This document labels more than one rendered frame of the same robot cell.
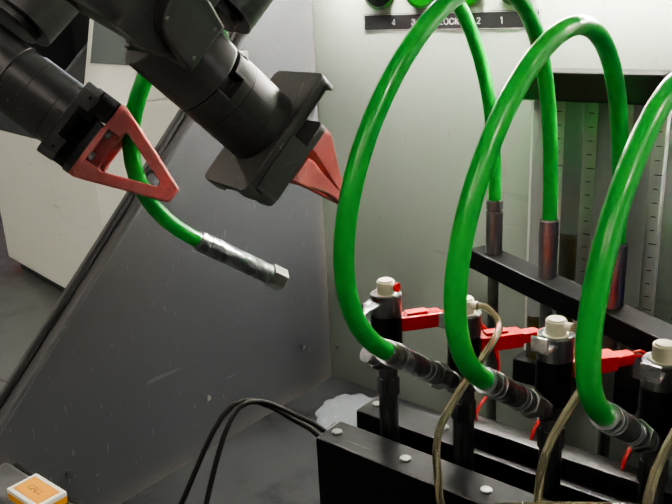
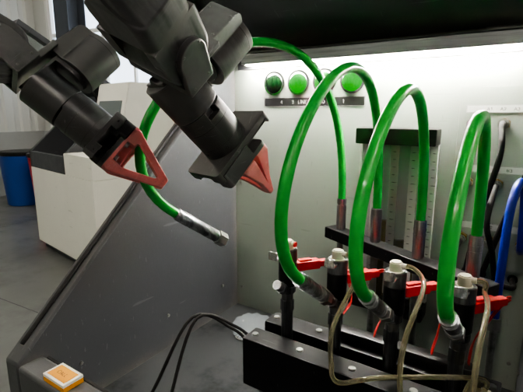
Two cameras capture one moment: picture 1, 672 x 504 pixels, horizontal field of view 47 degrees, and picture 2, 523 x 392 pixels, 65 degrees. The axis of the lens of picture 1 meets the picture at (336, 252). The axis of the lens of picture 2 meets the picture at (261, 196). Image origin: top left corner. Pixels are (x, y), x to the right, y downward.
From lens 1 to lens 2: 11 cm
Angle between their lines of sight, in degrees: 9
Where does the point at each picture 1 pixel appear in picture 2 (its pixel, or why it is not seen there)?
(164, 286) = (146, 246)
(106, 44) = not seen: hidden behind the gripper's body
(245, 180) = (216, 171)
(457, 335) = (357, 265)
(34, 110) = (81, 127)
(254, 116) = (224, 132)
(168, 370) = (145, 298)
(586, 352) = (447, 274)
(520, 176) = (352, 187)
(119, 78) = not seen: hidden behind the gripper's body
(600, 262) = (454, 217)
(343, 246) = (282, 210)
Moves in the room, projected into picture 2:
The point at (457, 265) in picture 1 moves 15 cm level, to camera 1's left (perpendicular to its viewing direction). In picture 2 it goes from (359, 220) to (196, 225)
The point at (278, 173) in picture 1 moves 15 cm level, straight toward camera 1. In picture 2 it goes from (236, 168) to (259, 193)
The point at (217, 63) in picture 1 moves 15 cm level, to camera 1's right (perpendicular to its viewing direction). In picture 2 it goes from (205, 97) to (343, 98)
